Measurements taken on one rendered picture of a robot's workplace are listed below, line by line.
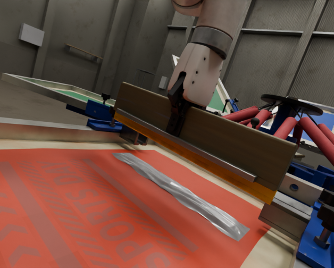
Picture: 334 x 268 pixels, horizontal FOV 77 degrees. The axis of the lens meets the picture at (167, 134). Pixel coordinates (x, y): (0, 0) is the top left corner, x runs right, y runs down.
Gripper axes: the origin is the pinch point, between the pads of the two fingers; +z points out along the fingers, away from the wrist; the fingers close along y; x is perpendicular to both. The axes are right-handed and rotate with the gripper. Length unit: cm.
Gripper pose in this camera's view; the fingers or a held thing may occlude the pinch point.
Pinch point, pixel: (180, 125)
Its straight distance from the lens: 43.4
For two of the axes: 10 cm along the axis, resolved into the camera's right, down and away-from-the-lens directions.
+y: -6.0, -0.7, -8.0
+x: 7.3, 3.6, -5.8
